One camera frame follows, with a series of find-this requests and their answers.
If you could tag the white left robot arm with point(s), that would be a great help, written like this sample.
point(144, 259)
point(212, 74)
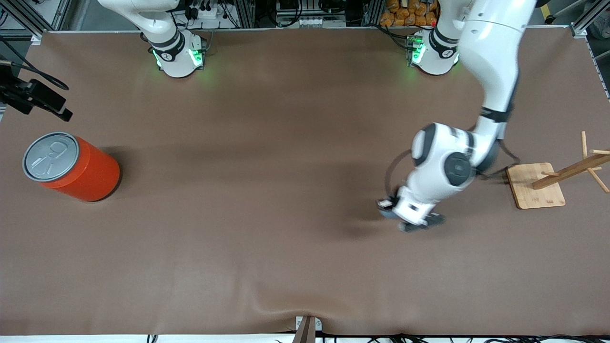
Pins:
point(495, 57)

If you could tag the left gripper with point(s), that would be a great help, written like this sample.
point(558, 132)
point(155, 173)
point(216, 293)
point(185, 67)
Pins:
point(393, 200)

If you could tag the metal bracket with wooden strip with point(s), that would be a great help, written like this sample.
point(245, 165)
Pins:
point(307, 331)

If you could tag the white power strip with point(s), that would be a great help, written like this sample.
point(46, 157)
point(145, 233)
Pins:
point(310, 21)

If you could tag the orange snack bags pile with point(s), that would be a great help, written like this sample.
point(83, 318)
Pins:
point(405, 14)

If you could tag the bamboo cup rack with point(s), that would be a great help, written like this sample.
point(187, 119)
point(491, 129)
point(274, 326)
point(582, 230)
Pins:
point(533, 190)

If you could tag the orange can-shaped container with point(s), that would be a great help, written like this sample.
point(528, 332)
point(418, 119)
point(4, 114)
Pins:
point(90, 171)

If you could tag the brown table mat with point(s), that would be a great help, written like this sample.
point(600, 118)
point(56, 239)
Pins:
point(238, 247)

